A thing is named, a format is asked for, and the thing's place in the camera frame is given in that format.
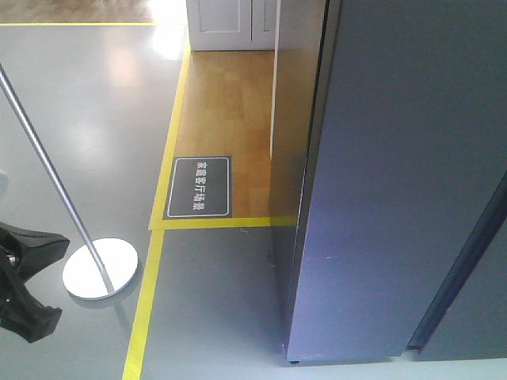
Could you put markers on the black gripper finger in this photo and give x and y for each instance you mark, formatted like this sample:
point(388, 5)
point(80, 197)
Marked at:
point(24, 315)
point(34, 250)

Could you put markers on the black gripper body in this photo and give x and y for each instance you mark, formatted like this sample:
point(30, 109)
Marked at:
point(10, 273)

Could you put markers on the dark grey fridge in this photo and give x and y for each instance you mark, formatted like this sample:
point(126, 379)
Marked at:
point(467, 317)

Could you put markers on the silver pole stand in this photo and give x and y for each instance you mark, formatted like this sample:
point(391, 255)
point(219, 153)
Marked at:
point(101, 268)

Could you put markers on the dark floor sign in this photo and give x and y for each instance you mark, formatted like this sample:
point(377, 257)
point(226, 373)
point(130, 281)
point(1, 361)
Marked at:
point(200, 187)

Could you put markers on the white cabinet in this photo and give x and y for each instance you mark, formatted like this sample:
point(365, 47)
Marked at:
point(231, 25)

